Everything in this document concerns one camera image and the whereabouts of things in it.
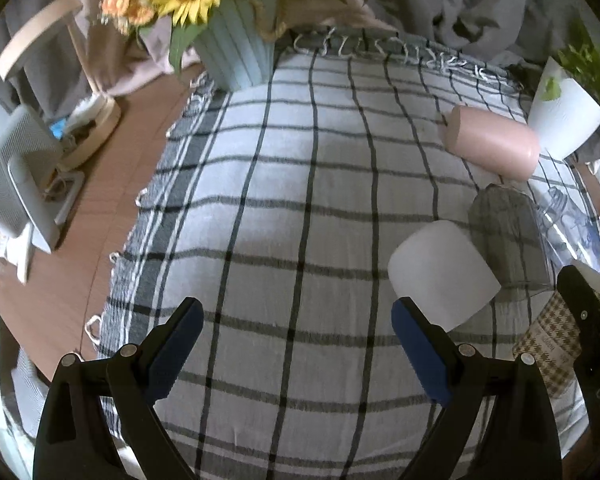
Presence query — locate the grey transparent glass cup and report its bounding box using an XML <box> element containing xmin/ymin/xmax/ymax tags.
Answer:
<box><xmin>467</xmin><ymin>183</ymin><xmax>552</xmax><ymax>302</ymax></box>

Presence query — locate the pink cup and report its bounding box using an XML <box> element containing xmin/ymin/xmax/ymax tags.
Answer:
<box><xmin>444</xmin><ymin>105</ymin><xmax>541</xmax><ymax>181</ymax></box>

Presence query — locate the clear plastic bottle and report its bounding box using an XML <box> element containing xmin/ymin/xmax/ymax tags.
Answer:
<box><xmin>534</xmin><ymin>186</ymin><xmax>600</xmax><ymax>281</ymax></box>

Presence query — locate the white pot with green plant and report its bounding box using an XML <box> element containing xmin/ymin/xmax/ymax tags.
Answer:
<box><xmin>527</xmin><ymin>22</ymin><xmax>600</xmax><ymax>162</ymax></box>

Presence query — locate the grey plaid tablecloth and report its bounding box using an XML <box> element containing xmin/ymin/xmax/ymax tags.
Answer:
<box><xmin>84</xmin><ymin>27</ymin><xmax>600</xmax><ymax>480</ymax></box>

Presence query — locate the houndstooth paper cup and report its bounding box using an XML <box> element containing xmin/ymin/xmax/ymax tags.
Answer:
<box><xmin>512</xmin><ymin>290</ymin><xmax>582</xmax><ymax>401</ymax></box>

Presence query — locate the round wooden stand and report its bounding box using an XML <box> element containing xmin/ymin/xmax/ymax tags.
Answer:
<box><xmin>0</xmin><ymin>0</ymin><xmax>124</xmax><ymax>172</ymax></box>

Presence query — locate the grey crumpled cloth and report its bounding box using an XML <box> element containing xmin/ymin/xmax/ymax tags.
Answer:
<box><xmin>347</xmin><ymin>0</ymin><xmax>600</xmax><ymax>92</ymax></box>

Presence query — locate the white cup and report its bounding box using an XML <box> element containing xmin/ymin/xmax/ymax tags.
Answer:
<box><xmin>387</xmin><ymin>220</ymin><xmax>502</xmax><ymax>332</ymax></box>

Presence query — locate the beige cloth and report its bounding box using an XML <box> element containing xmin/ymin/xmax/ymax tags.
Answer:
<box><xmin>55</xmin><ymin>0</ymin><xmax>206</xmax><ymax>98</ymax></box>

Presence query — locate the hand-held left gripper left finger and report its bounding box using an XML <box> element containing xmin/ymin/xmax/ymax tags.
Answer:
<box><xmin>32</xmin><ymin>297</ymin><xmax>205</xmax><ymax>480</ymax></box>

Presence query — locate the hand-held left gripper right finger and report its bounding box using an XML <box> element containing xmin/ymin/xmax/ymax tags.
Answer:
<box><xmin>390</xmin><ymin>296</ymin><xmax>564</xmax><ymax>480</ymax></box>

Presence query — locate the light blue ribbed vase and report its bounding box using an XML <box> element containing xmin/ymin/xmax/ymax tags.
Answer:
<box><xmin>192</xmin><ymin>0</ymin><xmax>282</xmax><ymax>92</ymax></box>

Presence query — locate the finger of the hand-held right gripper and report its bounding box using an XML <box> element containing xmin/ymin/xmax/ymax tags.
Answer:
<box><xmin>556</xmin><ymin>263</ymin><xmax>600</xmax><ymax>362</ymax></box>

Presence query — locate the white desk fan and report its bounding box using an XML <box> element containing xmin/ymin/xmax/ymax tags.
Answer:
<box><xmin>0</xmin><ymin>104</ymin><xmax>87</xmax><ymax>286</ymax></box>

